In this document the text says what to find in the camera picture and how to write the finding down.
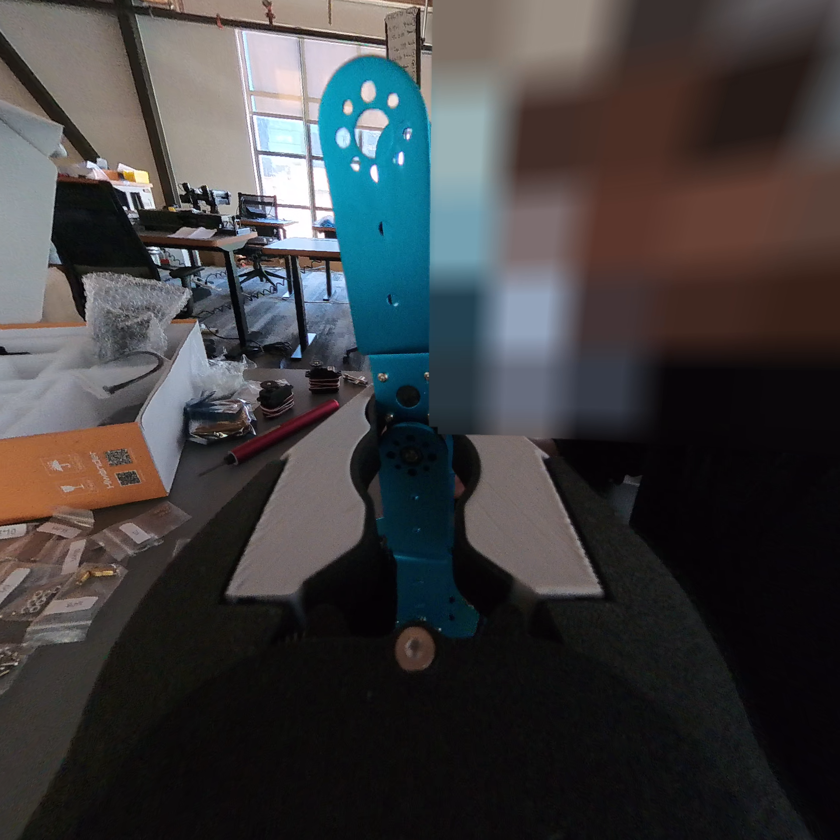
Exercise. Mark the blue toy robot arm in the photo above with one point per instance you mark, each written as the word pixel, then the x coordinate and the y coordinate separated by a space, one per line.
pixel 377 262

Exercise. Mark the person's black clothed torso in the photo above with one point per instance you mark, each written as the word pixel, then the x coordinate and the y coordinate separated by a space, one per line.
pixel 754 590

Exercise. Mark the office window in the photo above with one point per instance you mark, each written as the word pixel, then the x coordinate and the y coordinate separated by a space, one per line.
pixel 282 131

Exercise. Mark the clear plastic wrap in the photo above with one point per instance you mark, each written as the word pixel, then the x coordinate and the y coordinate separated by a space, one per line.
pixel 223 374

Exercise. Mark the red screwdriver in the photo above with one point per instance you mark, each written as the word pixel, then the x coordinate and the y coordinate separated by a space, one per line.
pixel 282 430

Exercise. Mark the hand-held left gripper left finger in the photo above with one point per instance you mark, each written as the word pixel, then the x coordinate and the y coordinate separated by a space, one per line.
pixel 308 512

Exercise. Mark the white cardboard box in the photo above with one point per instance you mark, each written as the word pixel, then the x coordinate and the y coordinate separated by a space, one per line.
pixel 157 420

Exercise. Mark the silver antistatic bag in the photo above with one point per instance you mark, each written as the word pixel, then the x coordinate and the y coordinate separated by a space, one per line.
pixel 220 423

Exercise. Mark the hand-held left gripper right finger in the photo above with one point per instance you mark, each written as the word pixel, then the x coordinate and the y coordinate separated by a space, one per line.
pixel 525 525

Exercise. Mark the bubble wrap bundle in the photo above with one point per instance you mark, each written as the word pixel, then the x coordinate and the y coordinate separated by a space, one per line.
pixel 131 315

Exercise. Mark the pile of small hardware bags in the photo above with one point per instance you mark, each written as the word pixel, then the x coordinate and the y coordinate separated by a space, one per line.
pixel 65 577

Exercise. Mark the black office chair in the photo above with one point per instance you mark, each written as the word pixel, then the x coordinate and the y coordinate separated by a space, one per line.
pixel 98 229
pixel 259 216

